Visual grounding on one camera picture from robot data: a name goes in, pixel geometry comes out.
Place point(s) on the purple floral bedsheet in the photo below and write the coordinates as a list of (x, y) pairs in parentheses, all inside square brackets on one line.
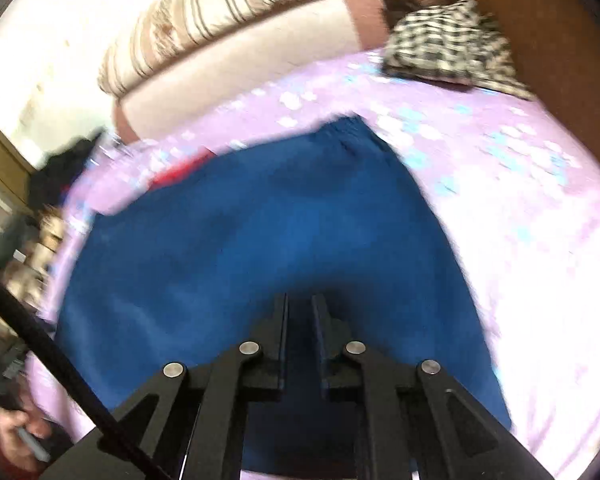
[(520, 210)]

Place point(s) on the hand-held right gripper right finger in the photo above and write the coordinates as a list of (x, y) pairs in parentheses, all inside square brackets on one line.
[(321, 345)]

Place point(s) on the brown woven sofa backrest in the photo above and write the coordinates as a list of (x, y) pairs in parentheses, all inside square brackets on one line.
[(545, 35)]

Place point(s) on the black and white checkered cloth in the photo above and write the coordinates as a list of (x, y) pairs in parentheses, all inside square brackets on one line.
[(445, 42)]

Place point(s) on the red cloth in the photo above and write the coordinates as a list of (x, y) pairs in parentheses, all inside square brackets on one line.
[(185, 172)]

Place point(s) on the black cloth pile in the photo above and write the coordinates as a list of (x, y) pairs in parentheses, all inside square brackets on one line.
[(72, 160)]

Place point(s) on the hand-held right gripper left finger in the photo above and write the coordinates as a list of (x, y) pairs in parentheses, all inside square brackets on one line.
[(280, 345)]

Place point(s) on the dark blue jacket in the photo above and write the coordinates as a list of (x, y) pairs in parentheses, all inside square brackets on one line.
[(260, 230)]

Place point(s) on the striped beige pillow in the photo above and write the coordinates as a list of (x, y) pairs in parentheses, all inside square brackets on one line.
[(220, 15)]

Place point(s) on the person's left hand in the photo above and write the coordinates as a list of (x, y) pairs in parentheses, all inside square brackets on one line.
[(15, 432)]

